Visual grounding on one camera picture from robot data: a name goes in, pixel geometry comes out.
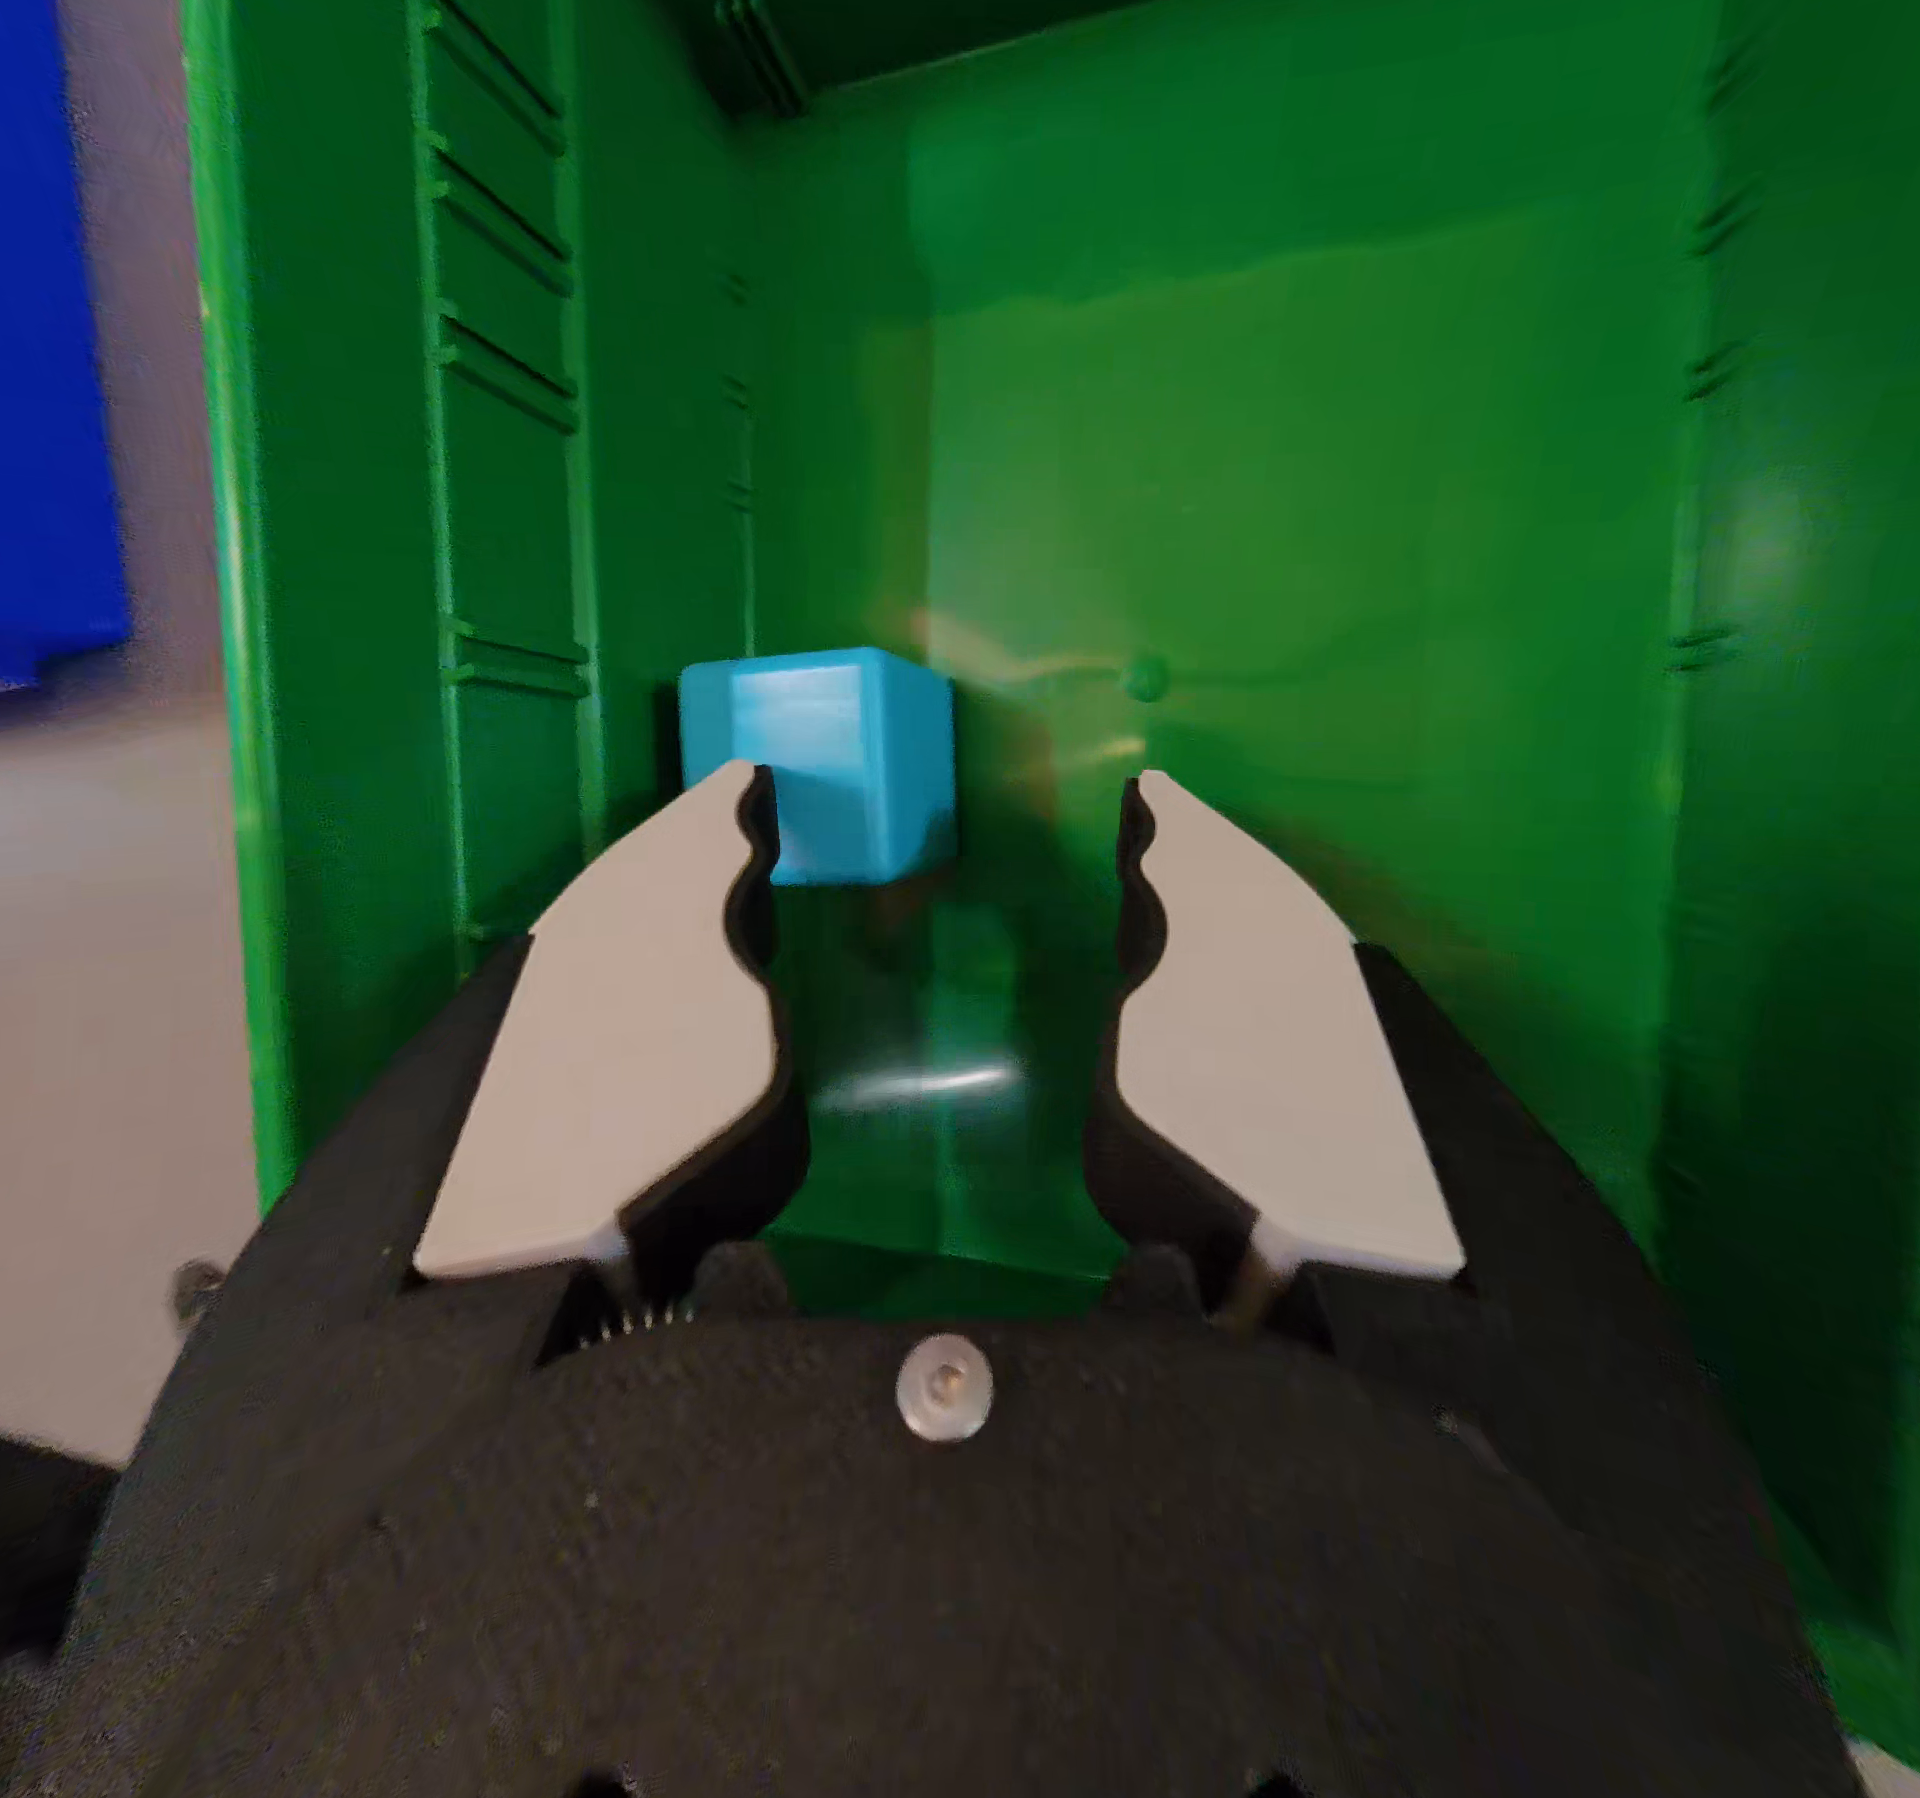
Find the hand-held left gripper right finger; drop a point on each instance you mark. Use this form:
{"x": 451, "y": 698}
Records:
{"x": 1275, "y": 1077}

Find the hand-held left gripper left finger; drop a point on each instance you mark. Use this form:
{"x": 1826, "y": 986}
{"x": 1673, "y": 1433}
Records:
{"x": 631, "y": 1048}

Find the blue cube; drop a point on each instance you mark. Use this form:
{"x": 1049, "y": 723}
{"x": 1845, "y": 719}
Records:
{"x": 855, "y": 764}

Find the green plastic bin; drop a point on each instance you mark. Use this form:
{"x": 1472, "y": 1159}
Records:
{"x": 1275, "y": 479}

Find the blue storage bin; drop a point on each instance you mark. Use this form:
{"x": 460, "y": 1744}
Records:
{"x": 52, "y": 329}

